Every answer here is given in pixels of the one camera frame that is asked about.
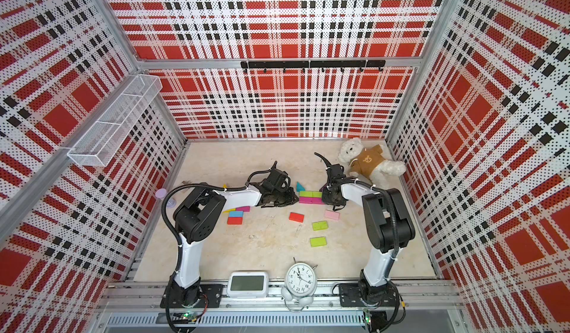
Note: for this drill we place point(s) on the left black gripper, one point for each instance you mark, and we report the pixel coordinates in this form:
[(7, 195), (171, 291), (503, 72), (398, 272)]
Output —
[(291, 199)]

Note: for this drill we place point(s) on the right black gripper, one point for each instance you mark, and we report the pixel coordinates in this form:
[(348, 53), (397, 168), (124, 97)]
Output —
[(324, 192)]

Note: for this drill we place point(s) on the pink block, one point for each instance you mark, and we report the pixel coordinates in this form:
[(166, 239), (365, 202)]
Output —
[(332, 215)]

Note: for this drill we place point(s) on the teal triangle block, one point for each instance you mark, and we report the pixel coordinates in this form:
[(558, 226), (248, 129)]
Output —
[(300, 187)]

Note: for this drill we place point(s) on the red block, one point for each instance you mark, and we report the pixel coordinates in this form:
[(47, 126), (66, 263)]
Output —
[(235, 221), (296, 217)]

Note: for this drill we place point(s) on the red block front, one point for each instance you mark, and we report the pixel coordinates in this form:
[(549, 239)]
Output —
[(235, 221)]

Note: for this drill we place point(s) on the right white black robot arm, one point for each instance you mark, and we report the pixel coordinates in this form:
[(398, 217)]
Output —
[(387, 221)]

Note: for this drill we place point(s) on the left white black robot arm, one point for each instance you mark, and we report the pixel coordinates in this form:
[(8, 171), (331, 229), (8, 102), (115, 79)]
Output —
[(191, 213)]

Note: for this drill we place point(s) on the white teddy bear brown shirt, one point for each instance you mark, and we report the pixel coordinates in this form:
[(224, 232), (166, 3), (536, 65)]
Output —
[(369, 163)]

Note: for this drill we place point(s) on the white analog alarm clock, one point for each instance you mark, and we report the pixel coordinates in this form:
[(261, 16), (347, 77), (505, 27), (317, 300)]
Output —
[(300, 284)]

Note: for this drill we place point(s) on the white digital display device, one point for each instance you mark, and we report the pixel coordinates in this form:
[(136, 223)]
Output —
[(248, 285)]

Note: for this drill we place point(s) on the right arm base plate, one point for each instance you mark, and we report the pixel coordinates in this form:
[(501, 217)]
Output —
[(356, 294)]

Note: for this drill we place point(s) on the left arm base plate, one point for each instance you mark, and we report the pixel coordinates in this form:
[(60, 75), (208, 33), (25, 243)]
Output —
[(209, 295)]

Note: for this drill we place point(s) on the black hook rail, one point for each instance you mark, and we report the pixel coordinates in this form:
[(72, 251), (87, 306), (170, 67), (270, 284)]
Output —
[(266, 65)]

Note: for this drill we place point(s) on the white wire mesh basket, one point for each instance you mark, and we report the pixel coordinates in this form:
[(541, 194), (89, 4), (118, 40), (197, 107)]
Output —
[(99, 144)]

